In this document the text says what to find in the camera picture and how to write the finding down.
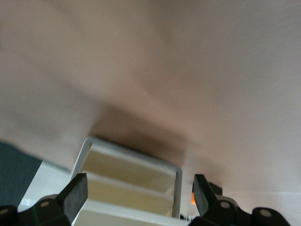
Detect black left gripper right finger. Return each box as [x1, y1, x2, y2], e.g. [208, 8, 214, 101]
[190, 174, 253, 226]

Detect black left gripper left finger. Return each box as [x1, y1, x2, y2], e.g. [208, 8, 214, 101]
[17, 173, 88, 226]

